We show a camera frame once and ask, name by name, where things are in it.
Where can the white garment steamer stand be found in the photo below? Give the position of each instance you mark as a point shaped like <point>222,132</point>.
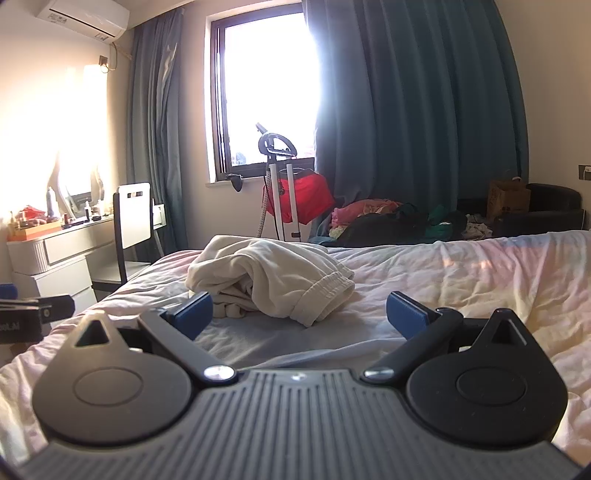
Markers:
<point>276,194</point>

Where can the white chair with black frame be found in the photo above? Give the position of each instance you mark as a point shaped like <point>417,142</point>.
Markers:
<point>133,217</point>

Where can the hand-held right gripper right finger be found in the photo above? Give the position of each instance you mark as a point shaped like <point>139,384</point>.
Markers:
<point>406,316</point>

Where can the bed with pale pink sheet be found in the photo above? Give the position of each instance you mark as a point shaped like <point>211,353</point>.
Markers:
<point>485,272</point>

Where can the pink clothing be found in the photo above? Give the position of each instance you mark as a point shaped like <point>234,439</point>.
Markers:
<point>355,212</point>

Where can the black steamer head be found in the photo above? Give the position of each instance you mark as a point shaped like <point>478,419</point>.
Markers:
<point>236,182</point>

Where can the brown cardboard box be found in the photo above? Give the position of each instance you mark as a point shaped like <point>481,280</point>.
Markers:
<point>508,201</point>

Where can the wall socket with plug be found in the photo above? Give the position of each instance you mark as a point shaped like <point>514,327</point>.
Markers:
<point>104,62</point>

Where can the white patterned cloth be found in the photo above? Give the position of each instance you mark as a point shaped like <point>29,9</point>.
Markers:
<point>478,230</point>

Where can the black sofa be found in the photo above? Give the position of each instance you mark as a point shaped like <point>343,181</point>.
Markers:
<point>554,207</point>

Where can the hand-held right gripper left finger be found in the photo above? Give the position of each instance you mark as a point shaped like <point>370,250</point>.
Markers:
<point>197,314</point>

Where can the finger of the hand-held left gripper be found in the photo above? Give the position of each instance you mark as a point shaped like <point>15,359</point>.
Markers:
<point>57,307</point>

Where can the row of cosmetic bottles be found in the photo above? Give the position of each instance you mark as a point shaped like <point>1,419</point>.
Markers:
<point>87,213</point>

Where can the blue cloth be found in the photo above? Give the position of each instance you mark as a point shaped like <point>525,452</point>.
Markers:
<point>321,239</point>

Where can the orange tray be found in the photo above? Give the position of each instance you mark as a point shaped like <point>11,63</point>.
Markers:
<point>32,231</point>

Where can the white dresser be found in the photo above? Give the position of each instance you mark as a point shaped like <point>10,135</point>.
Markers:
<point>60,258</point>

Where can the red cloth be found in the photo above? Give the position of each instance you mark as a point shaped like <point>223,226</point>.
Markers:
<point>309,196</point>

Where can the dark-framed window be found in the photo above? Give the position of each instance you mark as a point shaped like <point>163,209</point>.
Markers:
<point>263,92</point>

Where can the cream pants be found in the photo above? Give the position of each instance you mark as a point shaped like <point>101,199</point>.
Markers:
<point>268,272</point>

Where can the wide teal curtain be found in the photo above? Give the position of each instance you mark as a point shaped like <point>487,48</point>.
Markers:
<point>415,115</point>

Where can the narrow blue-grey curtain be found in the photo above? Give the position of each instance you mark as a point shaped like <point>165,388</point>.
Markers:
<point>157,138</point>

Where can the white air conditioner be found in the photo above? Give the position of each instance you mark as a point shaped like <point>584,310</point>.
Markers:
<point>83,16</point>

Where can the green clothing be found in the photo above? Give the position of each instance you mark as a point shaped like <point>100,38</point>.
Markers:
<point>438,226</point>

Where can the black clothing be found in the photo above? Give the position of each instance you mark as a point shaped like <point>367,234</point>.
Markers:
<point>378,230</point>

